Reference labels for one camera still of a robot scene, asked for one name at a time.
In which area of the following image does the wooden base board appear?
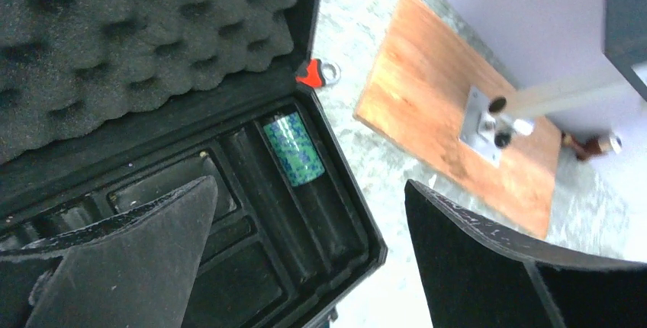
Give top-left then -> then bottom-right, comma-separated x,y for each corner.
355,0 -> 561,239

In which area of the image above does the dark grey rack unit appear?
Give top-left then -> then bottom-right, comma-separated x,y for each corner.
604,0 -> 646,99

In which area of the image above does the red and silver key tool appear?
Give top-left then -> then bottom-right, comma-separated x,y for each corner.
295,59 -> 341,89

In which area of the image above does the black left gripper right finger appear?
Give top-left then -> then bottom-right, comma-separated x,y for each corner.
404,180 -> 646,327

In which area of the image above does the green blue chip stack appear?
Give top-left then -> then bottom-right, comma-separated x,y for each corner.
262,112 -> 325,187

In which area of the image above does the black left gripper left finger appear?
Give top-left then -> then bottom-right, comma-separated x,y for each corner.
1,176 -> 218,327

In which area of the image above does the grey metal stand bracket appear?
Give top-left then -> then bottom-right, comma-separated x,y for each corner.
459,70 -> 633,167

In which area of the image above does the black poker set case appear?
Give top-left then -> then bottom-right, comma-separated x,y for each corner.
1,0 -> 386,327

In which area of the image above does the brown handle tool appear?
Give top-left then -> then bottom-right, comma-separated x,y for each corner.
562,132 -> 623,162

